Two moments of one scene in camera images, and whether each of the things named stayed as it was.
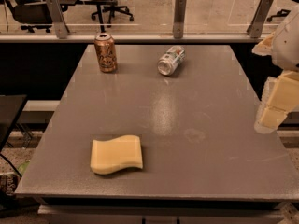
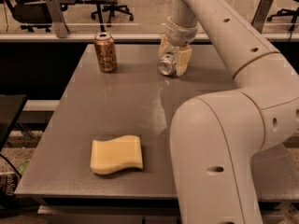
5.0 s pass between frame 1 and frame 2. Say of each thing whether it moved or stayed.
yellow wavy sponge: stayed
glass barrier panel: stayed
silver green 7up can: stayed
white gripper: moved
